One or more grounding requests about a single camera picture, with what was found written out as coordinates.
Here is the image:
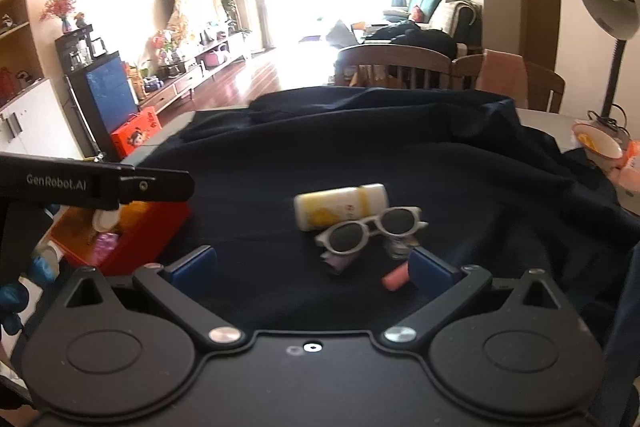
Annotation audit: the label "purple spiky massage ball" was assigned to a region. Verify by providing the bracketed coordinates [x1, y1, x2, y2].
[90, 232, 119, 265]

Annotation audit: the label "white yellow lotion bottle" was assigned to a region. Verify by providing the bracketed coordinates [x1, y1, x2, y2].
[294, 183, 388, 232]

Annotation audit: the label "round silver tin lid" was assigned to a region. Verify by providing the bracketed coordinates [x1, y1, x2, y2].
[91, 209, 120, 233]

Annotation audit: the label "orange tangerine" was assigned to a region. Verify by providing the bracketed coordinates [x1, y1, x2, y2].
[118, 202, 151, 233]

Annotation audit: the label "pink lighter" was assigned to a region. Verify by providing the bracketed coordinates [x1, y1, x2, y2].
[381, 262, 410, 291]

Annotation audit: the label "red gift box on floor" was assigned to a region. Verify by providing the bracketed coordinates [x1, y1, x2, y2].
[111, 107, 162, 159]

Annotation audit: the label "dark navy blue cloth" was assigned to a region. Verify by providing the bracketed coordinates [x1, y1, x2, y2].
[134, 84, 640, 338]

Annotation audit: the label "blue front cabinet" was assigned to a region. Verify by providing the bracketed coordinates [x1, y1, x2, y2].
[64, 52, 138, 161]

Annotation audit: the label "small purple bottle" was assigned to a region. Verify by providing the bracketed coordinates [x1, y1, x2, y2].
[321, 253, 359, 274]

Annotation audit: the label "orange rimmed bowl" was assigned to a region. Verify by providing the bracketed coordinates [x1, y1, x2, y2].
[572, 122, 624, 172]

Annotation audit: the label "pink towel on chair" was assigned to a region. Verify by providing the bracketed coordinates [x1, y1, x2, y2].
[476, 50, 528, 108]

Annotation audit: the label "long tv cabinet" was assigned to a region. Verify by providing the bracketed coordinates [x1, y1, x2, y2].
[138, 31, 250, 114]

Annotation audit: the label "wooden dining chair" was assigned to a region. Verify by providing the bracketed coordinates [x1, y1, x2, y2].
[334, 43, 452, 90]

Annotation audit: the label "teal sofa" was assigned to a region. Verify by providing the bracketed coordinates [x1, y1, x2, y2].
[383, 0, 483, 46]

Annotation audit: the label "grey desk lamp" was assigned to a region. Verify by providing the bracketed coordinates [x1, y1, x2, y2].
[582, 0, 639, 135]

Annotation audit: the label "white frame sunglasses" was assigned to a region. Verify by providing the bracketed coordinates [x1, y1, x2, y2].
[314, 206, 428, 257]

